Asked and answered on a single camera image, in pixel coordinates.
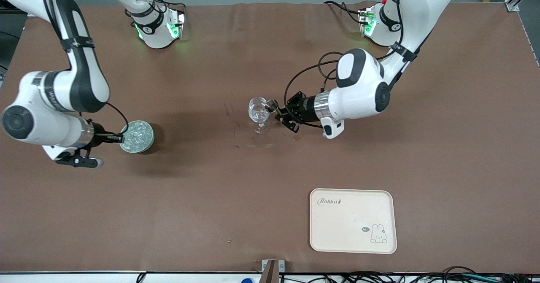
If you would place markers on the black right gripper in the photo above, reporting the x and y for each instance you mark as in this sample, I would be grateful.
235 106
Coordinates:
98 133

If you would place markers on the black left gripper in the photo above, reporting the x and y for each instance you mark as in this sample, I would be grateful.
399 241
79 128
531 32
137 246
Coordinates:
304 107

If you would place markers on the steel double jigger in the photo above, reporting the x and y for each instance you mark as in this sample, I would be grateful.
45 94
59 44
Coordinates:
271 105

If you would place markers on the clear ice cubes pile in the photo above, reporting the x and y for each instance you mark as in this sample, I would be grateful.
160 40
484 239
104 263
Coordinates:
139 136

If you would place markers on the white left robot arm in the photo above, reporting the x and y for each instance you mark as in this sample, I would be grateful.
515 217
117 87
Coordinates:
358 93

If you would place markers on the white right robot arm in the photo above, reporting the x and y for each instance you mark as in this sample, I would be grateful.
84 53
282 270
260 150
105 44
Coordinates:
84 76

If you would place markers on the clear wine glass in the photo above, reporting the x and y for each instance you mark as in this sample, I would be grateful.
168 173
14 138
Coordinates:
258 114

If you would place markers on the green round bowl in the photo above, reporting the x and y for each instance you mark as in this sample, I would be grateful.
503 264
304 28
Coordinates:
148 148

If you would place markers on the brown table cover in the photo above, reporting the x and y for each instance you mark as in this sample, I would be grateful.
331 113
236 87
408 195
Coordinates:
253 190

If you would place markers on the cream tray with rabbit print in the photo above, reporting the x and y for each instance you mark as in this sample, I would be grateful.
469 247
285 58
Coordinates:
350 219

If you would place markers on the aluminium camera mount post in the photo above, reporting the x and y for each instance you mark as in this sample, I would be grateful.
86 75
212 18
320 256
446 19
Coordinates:
270 272

